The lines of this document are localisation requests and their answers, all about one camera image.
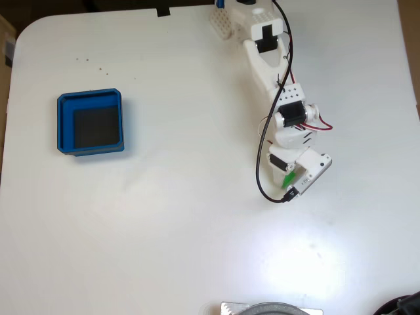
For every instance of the dark round base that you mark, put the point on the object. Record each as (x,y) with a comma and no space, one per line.
(407,306)
(275,310)

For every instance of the black table edge clip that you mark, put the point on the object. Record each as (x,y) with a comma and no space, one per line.
(163,12)

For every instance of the silver camera box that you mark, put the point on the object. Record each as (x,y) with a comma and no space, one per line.
(315,164)

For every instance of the blue square box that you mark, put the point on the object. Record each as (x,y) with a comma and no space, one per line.
(65,124)

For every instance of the green cube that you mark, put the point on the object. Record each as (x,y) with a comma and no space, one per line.
(288,180)

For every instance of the silver metal plate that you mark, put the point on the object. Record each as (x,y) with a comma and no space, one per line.
(229,309)

